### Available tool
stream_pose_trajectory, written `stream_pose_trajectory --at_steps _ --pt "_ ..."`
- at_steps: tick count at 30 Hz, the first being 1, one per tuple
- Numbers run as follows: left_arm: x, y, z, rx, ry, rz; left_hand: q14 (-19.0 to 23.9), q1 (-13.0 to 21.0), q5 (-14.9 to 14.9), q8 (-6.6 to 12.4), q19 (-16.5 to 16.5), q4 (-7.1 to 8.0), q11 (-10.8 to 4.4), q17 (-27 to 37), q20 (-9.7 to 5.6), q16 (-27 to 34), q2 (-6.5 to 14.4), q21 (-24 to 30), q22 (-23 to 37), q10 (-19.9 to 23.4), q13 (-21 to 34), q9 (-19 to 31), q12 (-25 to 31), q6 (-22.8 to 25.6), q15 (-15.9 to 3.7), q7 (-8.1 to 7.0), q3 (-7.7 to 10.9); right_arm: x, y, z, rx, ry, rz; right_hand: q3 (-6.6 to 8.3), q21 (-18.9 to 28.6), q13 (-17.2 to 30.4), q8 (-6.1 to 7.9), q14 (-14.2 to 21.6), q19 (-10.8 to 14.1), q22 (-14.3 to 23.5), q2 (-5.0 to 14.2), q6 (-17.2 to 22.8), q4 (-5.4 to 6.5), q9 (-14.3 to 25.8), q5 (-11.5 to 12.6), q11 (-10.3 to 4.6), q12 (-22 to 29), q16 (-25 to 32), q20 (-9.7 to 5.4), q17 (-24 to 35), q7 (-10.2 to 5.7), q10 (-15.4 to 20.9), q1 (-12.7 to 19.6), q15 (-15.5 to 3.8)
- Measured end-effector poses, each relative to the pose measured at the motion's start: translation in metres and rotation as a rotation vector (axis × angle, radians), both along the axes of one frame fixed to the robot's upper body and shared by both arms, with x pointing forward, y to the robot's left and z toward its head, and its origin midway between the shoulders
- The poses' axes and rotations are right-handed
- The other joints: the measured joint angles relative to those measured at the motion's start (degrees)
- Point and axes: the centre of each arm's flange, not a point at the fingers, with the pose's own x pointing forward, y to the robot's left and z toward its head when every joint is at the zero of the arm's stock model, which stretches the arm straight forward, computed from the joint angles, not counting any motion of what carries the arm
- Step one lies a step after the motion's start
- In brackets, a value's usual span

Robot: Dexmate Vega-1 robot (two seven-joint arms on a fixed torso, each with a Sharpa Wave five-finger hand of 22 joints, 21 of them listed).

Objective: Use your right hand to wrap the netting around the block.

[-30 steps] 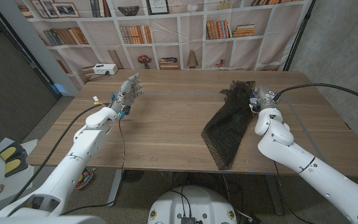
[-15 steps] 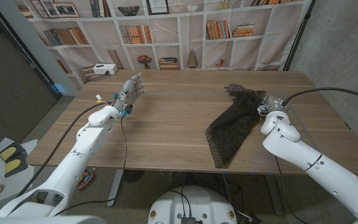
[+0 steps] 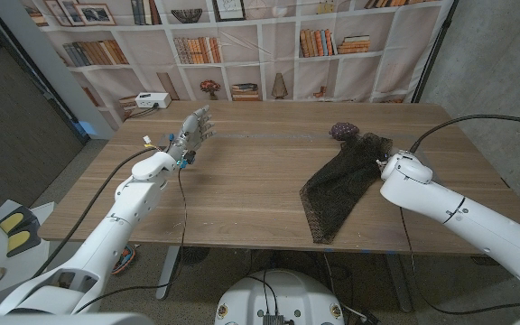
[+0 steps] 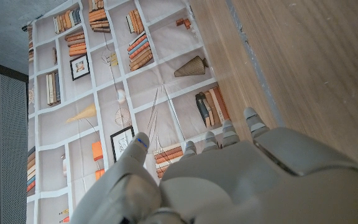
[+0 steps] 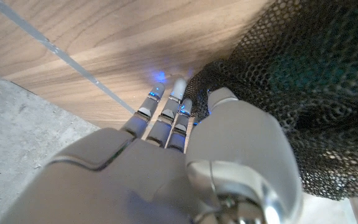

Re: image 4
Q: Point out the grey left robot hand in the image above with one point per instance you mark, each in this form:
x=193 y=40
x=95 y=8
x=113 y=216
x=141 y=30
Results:
x=244 y=186

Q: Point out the printed bookshelf backdrop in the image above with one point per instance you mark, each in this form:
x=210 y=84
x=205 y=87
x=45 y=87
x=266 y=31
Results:
x=113 y=77

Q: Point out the dark perforated partition panel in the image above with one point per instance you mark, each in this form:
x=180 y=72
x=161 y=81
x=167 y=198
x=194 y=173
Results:
x=2 y=140

